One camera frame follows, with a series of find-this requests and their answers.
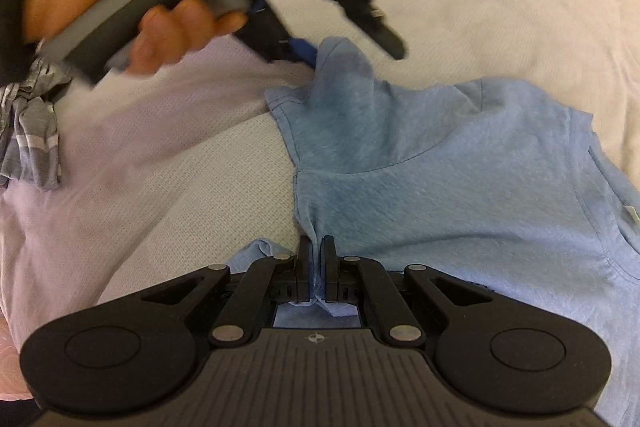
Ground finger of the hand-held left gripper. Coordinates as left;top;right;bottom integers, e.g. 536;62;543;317
234;4;319;68
349;3;407;61

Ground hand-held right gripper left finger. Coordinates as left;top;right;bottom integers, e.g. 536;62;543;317
140;237;314;349

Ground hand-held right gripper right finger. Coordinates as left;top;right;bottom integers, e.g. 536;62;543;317
320;235;496;349

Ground light blue t-shirt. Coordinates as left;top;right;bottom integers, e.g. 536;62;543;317
224;36;640;427

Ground white bed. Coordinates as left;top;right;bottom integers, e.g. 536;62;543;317
0;0;640;427

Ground grey striped cloth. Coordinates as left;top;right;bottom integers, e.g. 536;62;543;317
0;54;65;194

